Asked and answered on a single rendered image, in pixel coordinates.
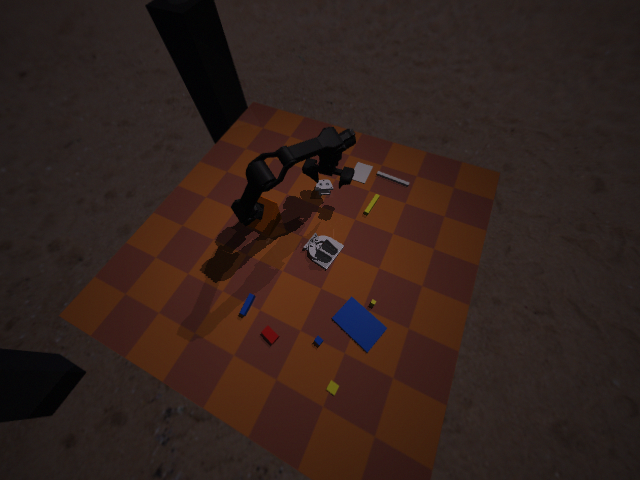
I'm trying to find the dark blue rectangular bar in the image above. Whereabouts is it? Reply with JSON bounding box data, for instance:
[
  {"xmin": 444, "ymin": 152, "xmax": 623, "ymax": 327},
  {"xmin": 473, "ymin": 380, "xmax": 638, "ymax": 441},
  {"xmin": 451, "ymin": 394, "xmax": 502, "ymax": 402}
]
[{"xmin": 240, "ymin": 293, "xmax": 256, "ymax": 316}]

